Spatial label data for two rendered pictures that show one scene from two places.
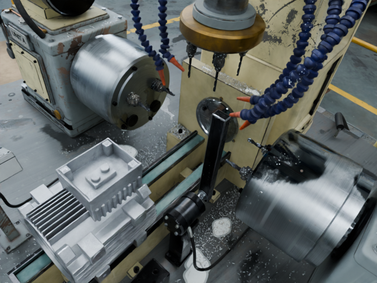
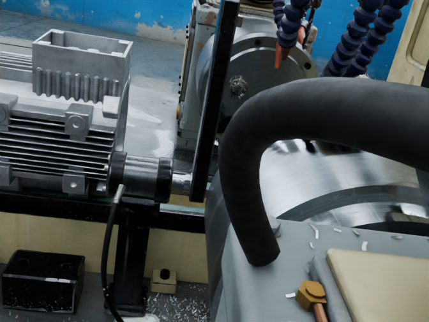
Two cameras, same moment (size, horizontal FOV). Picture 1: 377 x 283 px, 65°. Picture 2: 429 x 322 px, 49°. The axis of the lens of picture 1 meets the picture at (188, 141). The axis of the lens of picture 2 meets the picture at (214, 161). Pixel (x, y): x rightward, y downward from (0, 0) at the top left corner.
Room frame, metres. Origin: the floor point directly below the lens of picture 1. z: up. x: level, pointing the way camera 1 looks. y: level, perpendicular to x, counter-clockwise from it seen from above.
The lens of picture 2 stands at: (0.05, -0.46, 1.30)
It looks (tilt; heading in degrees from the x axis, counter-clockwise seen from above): 25 degrees down; 47
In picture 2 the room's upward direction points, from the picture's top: 11 degrees clockwise
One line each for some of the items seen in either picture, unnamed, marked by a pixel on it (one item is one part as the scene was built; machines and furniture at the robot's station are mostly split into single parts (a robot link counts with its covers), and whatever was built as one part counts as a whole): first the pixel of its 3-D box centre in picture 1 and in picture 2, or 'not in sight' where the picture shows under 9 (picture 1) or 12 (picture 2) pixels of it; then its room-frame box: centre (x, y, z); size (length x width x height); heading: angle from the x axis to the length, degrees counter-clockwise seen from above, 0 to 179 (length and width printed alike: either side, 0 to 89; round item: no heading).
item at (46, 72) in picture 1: (70, 60); (237, 72); (0.94, 0.46, 0.99); 0.35 x 0.31 x 0.37; 54
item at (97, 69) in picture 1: (111, 76); (251, 77); (0.80, 0.27, 1.04); 0.37 x 0.25 x 0.25; 54
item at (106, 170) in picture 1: (101, 178); (85, 67); (0.35, 0.16, 1.11); 0.12 x 0.11 x 0.07; 144
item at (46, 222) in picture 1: (91, 217); (54, 123); (0.31, 0.18, 1.01); 0.20 x 0.19 x 0.19; 144
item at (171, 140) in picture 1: (179, 142); not in sight; (0.72, 0.03, 0.86); 0.07 x 0.06 x 0.12; 54
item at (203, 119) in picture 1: (215, 121); not in sight; (0.67, -0.07, 1.02); 0.15 x 0.02 x 0.15; 54
